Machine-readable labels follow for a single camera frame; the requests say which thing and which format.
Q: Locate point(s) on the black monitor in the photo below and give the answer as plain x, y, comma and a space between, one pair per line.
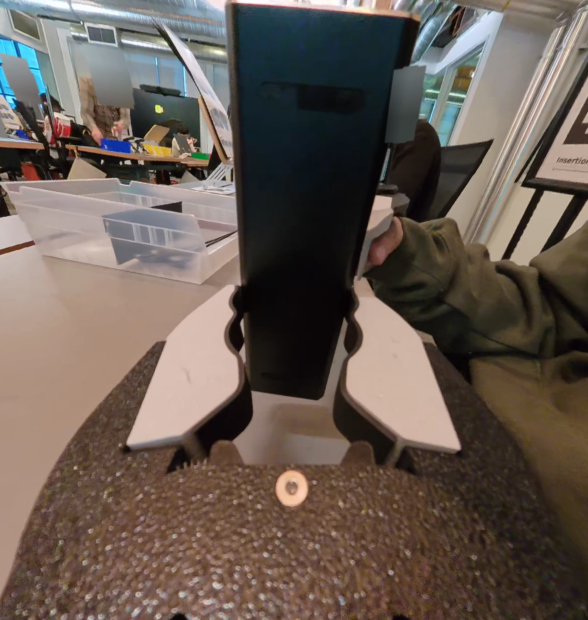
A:
165, 111

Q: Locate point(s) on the black multiport USB hub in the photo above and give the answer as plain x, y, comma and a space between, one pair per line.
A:
313, 193

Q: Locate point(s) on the person's right hand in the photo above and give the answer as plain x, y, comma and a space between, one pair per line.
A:
383, 247

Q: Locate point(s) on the person's green jacket torso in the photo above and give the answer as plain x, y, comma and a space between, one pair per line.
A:
541, 460

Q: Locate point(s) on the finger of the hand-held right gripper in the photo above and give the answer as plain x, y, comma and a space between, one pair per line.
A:
386, 213

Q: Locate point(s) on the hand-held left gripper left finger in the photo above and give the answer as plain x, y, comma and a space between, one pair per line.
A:
187, 387

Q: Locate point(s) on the yellow parts bin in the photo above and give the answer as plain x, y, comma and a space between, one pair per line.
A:
157, 149

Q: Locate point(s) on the clear plastic bin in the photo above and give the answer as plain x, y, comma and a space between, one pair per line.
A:
56, 227

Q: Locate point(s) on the silver ventilation duct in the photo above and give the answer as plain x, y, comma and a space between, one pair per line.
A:
153, 9

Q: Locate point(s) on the grey desk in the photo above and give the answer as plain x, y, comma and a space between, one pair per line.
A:
56, 363

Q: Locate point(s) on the cardboard box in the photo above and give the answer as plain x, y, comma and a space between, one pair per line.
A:
156, 133

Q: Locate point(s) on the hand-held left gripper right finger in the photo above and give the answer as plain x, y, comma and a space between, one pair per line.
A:
400, 387

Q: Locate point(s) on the white framed sign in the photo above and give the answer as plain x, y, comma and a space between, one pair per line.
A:
579, 145

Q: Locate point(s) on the clear bin divider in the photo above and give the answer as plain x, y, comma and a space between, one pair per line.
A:
153, 237

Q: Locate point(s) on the black office chair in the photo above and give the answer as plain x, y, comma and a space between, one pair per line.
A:
463, 174

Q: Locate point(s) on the black easel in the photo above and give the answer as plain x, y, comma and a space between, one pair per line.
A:
572, 213

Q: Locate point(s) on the printed instruction sheet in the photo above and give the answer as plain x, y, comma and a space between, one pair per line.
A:
197, 72

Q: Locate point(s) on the long wooden table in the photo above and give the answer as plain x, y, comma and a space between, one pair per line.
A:
129, 156

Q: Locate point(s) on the person's right forearm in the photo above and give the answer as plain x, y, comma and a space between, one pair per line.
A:
468, 290

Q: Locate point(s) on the small blue parts bin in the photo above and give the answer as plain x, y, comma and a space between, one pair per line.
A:
115, 146

